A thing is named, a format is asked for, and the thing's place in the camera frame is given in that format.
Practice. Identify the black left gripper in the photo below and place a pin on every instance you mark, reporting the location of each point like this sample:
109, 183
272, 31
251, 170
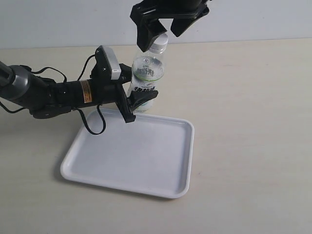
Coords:
87, 93

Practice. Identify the white rectangular plastic tray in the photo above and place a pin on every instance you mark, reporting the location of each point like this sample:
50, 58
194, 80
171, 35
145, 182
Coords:
150, 156

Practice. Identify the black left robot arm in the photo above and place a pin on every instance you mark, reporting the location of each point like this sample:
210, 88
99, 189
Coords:
45, 98

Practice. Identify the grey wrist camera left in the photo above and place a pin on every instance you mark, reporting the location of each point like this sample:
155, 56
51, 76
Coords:
107, 64

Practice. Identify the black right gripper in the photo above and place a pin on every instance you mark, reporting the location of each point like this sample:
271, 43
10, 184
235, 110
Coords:
147, 12

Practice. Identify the clear plastic drink bottle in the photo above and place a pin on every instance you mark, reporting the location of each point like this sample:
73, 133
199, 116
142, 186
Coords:
147, 70

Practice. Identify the white bottle cap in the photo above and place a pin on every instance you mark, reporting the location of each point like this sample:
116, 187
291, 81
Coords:
160, 44

